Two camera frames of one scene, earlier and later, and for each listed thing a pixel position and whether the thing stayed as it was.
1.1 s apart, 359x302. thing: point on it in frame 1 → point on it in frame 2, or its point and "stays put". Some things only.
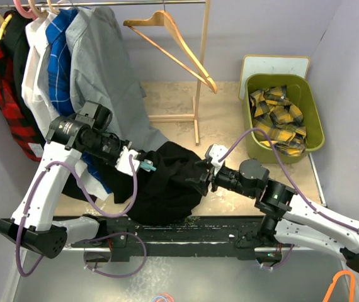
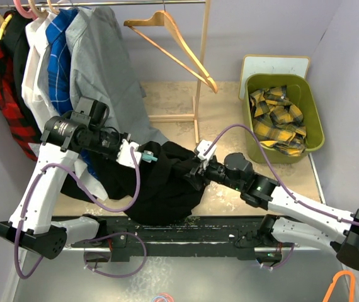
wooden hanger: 163,19 stays put
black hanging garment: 12,29 stays put
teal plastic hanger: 147,165 → 148,156
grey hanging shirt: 104,72 stays put
